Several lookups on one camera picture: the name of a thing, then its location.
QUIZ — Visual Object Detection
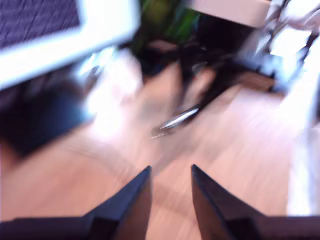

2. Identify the large black Huawei monitor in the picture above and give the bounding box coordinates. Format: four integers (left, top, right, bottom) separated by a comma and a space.
0, 0, 141, 156

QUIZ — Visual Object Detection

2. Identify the black pouch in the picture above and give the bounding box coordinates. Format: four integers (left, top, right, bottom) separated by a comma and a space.
141, 41, 181, 77

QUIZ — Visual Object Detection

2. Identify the green leafy houseplant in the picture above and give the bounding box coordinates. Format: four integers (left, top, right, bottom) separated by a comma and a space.
134, 0, 201, 51

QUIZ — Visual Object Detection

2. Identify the white crumpled plastic bag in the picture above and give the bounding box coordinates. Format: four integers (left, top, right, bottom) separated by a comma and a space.
84, 49, 144, 136

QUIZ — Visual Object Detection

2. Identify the metallic laser pointer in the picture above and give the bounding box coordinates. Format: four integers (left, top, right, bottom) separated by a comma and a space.
159, 107, 200, 131

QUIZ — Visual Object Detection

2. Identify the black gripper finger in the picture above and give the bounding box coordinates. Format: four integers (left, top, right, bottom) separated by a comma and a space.
86, 165, 153, 240
196, 72, 242, 112
177, 62, 195, 111
191, 164, 262, 240

